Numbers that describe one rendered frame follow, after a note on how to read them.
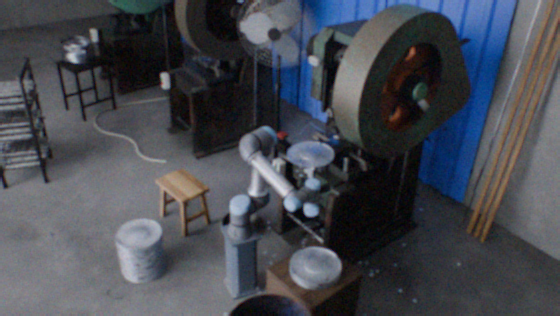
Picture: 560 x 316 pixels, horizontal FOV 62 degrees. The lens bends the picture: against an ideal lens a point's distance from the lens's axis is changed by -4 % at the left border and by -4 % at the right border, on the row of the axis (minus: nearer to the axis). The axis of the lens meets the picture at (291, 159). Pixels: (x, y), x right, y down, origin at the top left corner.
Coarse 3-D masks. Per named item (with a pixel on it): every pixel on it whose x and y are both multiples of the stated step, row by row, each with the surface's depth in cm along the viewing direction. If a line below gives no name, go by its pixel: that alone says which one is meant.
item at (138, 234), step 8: (128, 224) 311; (136, 224) 312; (144, 224) 312; (152, 224) 313; (120, 232) 304; (128, 232) 304; (136, 232) 304; (144, 232) 305; (152, 232) 306; (160, 232) 306; (120, 240) 298; (128, 240) 298; (136, 240) 298; (144, 240) 299; (152, 240) 299; (128, 248) 292; (136, 248) 292
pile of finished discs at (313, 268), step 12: (300, 252) 281; (312, 252) 282; (324, 252) 282; (300, 264) 273; (312, 264) 272; (324, 264) 273; (336, 264) 274; (300, 276) 265; (312, 276) 265; (324, 276) 266; (336, 276) 266; (312, 288) 262; (324, 288) 264
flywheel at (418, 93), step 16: (416, 48) 255; (432, 48) 264; (400, 64) 252; (416, 64) 261; (432, 64) 271; (400, 80) 253; (416, 80) 249; (432, 80) 278; (384, 96) 255; (400, 96) 255; (416, 96) 250; (432, 96) 280; (384, 112) 262; (400, 112) 272; (416, 112) 282; (400, 128) 278
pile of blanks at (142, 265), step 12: (120, 252) 297; (132, 252) 294; (144, 252) 295; (156, 252) 303; (120, 264) 306; (132, 264) 298; (144, 264) 299; (156, 264) 306; (132, 276) 305; (144, 276) 305; (156, 276) 310
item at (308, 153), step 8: (296, 144) 310; (304, 144) 310; (312, 144) 310; (288, 152) 302; (296, 152) 302; (304, 152) 301; (312, 152) 301; (320, 152) 302; (328, 152) 302; (296, 160) 294; (304, 160) 294; (312, 160) 294; (320, 160) 295
